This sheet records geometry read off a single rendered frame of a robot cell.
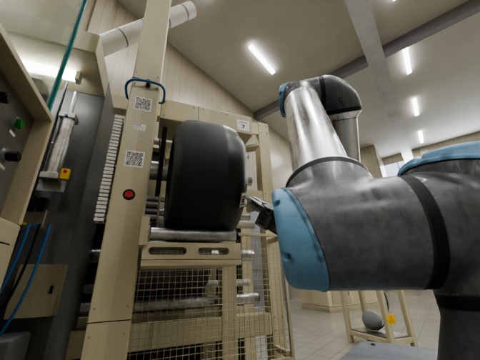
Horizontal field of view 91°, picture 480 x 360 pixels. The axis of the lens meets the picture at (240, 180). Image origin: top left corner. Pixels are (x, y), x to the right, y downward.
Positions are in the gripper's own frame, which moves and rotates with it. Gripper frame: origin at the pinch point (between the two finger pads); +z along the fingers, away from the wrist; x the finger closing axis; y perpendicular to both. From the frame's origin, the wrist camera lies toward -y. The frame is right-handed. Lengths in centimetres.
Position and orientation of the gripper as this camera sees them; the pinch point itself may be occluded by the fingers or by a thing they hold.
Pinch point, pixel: (247, 196)
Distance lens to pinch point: 95.9
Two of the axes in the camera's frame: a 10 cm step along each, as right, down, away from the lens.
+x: 4.8, -0.2, 8.8
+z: -8.0, -4.3, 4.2
